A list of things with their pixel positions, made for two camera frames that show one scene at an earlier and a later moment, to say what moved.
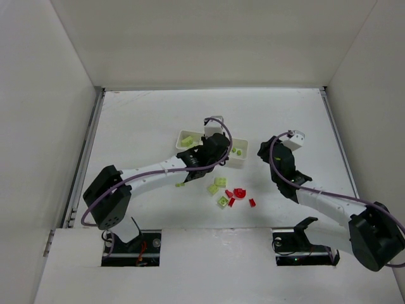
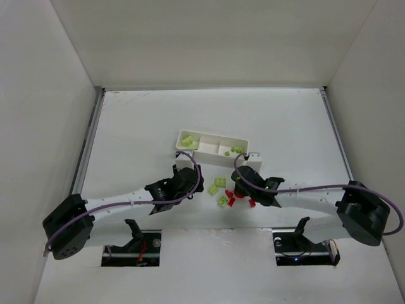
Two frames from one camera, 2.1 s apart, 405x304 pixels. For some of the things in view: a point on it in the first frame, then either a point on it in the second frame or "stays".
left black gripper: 219,139 to 196,181
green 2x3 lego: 186,142 stays
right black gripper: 266,149 to 238,183
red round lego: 240,192 stays
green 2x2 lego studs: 221,182 stays
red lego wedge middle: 231,201 stays
